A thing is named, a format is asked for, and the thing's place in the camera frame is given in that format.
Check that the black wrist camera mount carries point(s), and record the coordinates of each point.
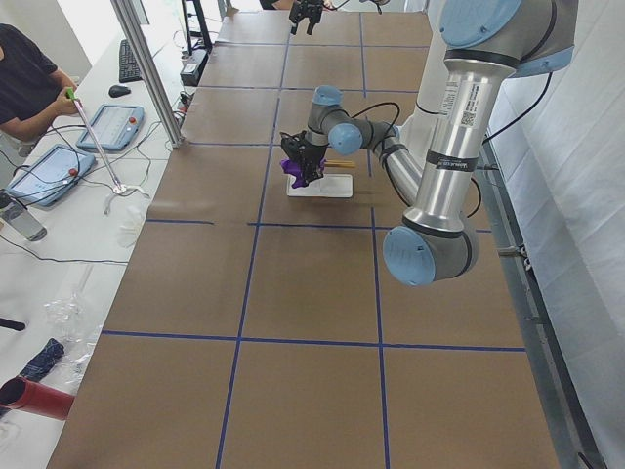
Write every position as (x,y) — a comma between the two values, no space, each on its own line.
(293,145)

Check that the black keyboard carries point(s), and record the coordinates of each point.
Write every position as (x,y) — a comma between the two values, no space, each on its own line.
(128,67)

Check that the red cylinder tube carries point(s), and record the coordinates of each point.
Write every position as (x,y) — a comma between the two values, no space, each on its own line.
(21,394)

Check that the white rack base tray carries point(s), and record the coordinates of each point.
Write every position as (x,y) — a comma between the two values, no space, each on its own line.
(330,186)

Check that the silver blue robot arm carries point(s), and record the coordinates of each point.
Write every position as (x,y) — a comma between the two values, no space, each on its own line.
(431,158)

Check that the near blue teach pendant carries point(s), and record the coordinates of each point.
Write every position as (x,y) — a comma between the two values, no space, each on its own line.
(51,176)

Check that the clear plastic wrap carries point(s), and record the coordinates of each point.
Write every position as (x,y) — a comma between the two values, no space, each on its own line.
(75,323)

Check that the aluminium frame post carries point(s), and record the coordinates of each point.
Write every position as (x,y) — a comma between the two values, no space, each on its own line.
(130,24)

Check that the white curtain sheet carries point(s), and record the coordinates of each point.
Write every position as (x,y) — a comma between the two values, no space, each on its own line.
(560,144)

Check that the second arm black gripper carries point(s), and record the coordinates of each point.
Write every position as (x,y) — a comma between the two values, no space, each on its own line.
(307,12)

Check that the far blue teach pendant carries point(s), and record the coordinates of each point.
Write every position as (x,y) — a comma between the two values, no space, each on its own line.
(116,126)

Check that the pink stick with green tip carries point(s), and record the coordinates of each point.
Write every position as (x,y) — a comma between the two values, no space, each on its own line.
(118,187)

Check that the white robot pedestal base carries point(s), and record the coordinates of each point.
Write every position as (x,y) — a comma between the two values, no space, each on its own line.
(435,76)

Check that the purple towel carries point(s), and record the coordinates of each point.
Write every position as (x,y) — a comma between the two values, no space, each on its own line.
(305,171)

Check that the left wooden rack rod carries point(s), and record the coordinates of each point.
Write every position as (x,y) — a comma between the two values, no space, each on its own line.
(345,164)

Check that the person in black shirt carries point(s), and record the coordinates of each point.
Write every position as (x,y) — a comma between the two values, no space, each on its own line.
(33,88)

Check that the black computer mouse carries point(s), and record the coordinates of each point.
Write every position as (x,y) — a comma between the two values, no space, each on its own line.
(117,91)

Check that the dark blue cloth bundle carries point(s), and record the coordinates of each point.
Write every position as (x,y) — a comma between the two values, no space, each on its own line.
(41,365)

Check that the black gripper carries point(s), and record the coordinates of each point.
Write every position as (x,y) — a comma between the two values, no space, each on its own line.
(310,154)

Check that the blue teach pendant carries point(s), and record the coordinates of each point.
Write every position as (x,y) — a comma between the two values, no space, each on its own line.
(51,176)
(116,126)

